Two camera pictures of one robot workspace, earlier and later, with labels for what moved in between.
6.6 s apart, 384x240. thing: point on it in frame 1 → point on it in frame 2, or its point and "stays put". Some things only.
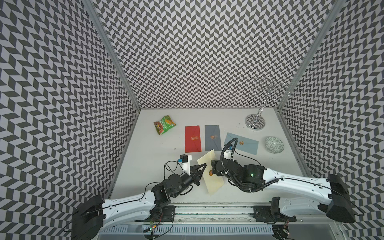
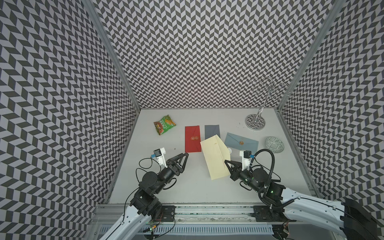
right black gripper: (214, 171) stays put
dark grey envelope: (212, 138) stays put
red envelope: (192, 139) stays put
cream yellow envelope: (212, 182) → (215, 153)
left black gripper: (193, 170) → (172, 163)
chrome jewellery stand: (257, 122) stays put
